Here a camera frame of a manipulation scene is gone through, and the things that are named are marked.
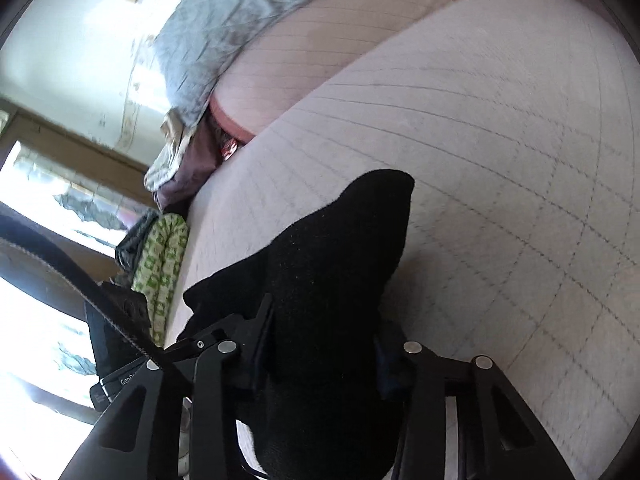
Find grey quilted blanket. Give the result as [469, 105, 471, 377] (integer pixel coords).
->
[152, 0, 366, 128]

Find beige patterned cloth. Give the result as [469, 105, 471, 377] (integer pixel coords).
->
[144, 109, 193, 192]

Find dark grey cloth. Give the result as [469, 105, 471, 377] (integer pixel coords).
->
[115, 209, 162, 273]

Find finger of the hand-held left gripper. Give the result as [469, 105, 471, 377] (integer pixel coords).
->
[165, 310, 258, 367]

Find black cable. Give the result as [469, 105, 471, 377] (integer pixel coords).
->
[0, 217, 168, 368]

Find purple cloth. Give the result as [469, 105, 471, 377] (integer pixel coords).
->
[155, 120, 223, 211]

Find green patterned cloth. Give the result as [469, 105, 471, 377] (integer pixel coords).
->
[131, 212, 190, 347]

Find wooden framed window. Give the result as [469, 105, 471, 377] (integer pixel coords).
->
[0, 97, 157, 413]

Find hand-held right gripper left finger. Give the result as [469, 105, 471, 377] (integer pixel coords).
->
[65, 294, 274, 480]

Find pink sofa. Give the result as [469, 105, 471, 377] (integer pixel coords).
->
[165, 0, 640, 480]

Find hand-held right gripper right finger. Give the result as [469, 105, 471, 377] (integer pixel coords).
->
[377, 341, 573, 480]

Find black pants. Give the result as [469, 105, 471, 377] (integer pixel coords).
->
[182, 169, 416, 480]

